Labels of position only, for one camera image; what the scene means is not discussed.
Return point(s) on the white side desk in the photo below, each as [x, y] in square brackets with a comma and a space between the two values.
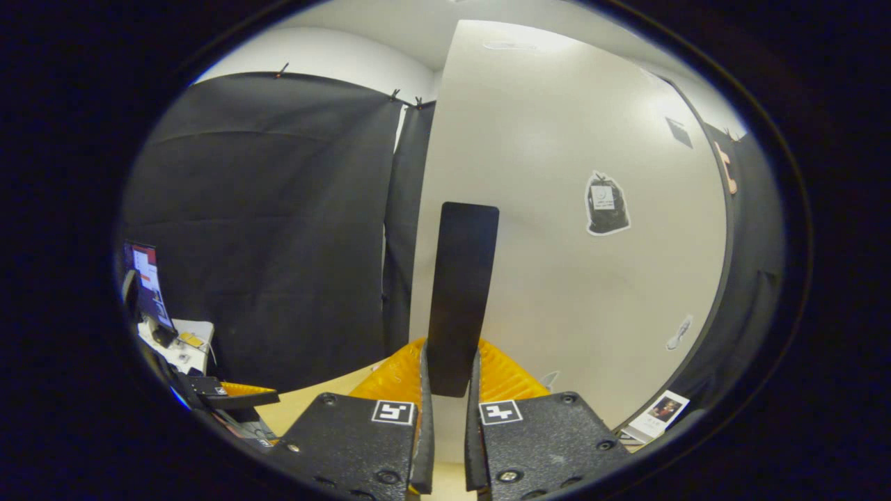
[195, 348]

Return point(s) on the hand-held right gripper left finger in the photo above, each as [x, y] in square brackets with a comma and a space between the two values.
[422, 452]

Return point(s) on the computer monitor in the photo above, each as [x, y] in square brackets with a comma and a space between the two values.
[150, 285]

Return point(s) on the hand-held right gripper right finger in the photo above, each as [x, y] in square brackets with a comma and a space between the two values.
[475, 452]

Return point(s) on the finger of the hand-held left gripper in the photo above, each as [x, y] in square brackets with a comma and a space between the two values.
[237, 399]
[243, 428]

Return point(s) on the black backdrop cloth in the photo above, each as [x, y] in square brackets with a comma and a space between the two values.
[264, 229]

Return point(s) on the beige cabinet door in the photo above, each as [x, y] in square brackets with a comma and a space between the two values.
[557, 278]

